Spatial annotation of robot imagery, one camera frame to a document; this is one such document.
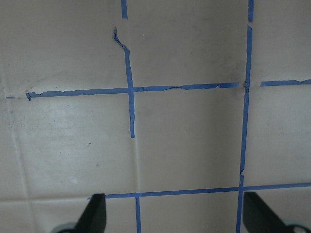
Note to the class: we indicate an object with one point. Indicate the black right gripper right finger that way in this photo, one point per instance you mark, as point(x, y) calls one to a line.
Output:
point(258, 217)

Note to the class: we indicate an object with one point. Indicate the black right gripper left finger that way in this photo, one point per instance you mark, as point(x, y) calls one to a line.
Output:
point(93, 218)

